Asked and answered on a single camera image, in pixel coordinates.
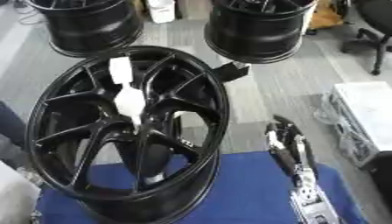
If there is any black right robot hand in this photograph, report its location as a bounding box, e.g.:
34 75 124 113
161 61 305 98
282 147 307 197
263 114 322 188

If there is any black wheel rim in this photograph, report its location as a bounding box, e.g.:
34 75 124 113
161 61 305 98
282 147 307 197
24 0 146 59
202 0 319 65

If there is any black spoked wheel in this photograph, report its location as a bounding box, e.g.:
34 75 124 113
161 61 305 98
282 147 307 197
24 45 232 224

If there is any white box with plastic wrap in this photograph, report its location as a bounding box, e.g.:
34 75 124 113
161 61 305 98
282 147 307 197
313 80 392 171

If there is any tan cardboard box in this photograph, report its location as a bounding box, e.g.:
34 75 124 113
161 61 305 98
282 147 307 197
307 0 347 31

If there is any black office chair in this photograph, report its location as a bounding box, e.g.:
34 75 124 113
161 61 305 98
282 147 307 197
339 0 392 76

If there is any white canister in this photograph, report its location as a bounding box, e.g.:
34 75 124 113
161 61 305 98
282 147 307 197
145 0 178 25

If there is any black stand bracket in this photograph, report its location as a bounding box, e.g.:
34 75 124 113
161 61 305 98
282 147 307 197
209 61 253 83

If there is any black wheel stand post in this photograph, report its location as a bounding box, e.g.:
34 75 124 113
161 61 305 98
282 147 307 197
136 142 177 186

